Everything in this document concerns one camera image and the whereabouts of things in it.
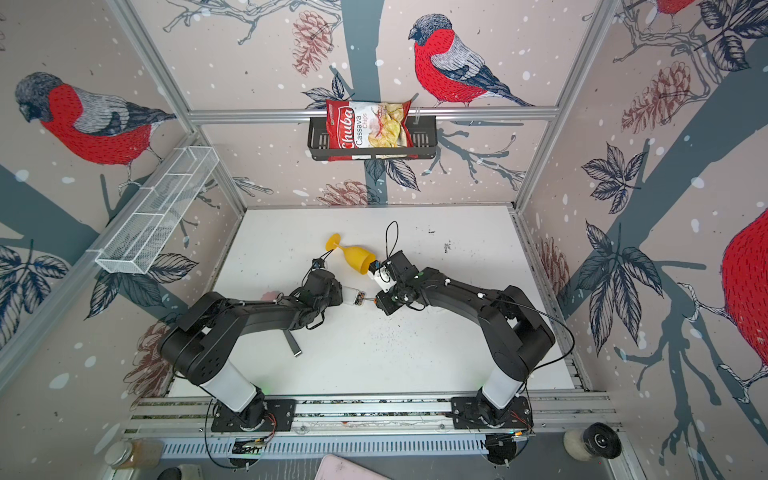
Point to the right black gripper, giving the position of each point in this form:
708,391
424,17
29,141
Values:
384,304

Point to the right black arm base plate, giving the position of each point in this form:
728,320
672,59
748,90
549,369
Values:
477,413

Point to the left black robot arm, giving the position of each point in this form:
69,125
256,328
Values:
199,347

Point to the pink flat object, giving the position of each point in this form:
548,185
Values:
336,468

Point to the white wire mesh shelf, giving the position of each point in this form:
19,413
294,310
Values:
141,238

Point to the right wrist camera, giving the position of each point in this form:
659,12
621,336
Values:
379,273

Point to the glass jar amber content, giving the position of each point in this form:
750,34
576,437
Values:
134,454

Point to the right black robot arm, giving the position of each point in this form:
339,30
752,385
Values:
517,336

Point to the grey white remote control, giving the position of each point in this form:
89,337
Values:
349,294

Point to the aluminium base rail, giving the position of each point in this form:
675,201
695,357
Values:
349,426

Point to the yellow plastic goblet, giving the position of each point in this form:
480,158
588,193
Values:
358,258

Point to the black wall basket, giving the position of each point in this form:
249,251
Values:
415,138

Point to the white black round jar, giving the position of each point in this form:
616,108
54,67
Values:
596,441

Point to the red cassava chips bag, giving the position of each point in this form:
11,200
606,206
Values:
366,125

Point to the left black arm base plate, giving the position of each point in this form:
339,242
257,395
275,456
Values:
270,415

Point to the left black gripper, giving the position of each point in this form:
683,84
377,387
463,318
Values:
337,292

